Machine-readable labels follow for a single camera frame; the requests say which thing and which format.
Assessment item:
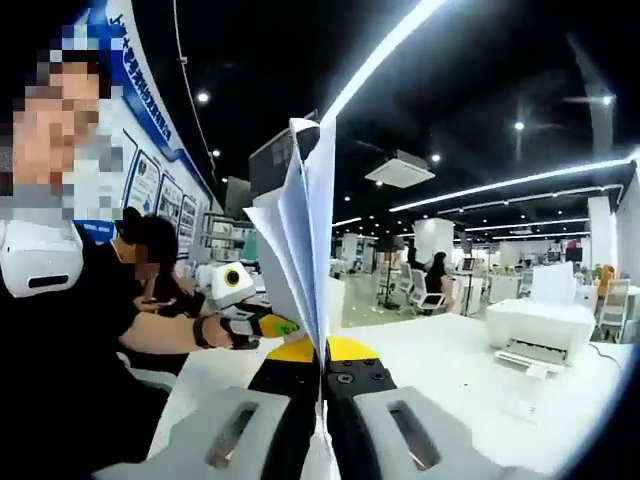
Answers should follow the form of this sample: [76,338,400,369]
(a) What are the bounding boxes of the dark monitor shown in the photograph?
[224,177,254,222]

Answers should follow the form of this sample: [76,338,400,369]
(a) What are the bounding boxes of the blue white wall poster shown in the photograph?
[74,0,217,262]

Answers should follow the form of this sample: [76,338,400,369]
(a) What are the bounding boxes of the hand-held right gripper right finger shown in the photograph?
[323,335,532,480]

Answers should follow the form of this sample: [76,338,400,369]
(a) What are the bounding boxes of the white office chair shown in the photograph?
[412,269,447,317]

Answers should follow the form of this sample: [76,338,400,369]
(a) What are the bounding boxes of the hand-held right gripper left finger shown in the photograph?
[92,335,321,480]

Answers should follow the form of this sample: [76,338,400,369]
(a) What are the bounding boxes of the white printer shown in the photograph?
[485,297,598,374]

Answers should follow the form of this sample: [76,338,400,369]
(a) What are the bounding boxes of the gathered printing paper bundle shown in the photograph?
[243,117,342,480]

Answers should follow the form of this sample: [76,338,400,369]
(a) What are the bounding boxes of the black wristband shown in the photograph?
[192,314,214,350]

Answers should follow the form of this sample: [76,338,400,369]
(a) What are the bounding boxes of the ceiling light strip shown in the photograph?
[389,158,637,214]

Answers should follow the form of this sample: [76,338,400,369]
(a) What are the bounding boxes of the long curved ceiling light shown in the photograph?
[319,0,447,127]

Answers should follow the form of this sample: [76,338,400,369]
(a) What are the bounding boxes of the person's left hand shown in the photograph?
[205,317,236,350]

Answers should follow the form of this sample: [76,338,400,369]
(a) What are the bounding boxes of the ceiling air conditioner unit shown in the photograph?
[364,149,437,190]

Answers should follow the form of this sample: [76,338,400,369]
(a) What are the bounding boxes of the black power cable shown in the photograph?
[589,341,625,370]

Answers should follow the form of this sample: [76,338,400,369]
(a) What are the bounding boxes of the white worn device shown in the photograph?
[0,219,84,300]

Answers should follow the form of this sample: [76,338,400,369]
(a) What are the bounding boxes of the printer feed paper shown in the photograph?
[529,262,577,304]

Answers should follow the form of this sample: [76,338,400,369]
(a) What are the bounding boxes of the white table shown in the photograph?
[147,312,634,480]

